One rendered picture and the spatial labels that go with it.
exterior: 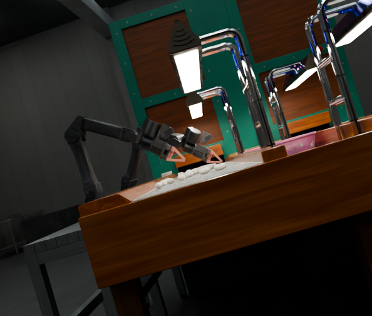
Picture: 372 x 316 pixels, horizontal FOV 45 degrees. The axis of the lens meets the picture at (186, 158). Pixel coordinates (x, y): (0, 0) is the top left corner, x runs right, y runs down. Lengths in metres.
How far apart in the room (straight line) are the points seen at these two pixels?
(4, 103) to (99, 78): 2.67
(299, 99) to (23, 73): 10.42
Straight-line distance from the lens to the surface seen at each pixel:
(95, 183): 1.96
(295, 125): 2.79
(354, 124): 1.32
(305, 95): 2.89
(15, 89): 12.73
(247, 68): 1.28
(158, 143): 1.88
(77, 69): 12.09
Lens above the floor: 0.78
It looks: 1 degrees up
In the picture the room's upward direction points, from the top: 17 degrees counter-clockwise
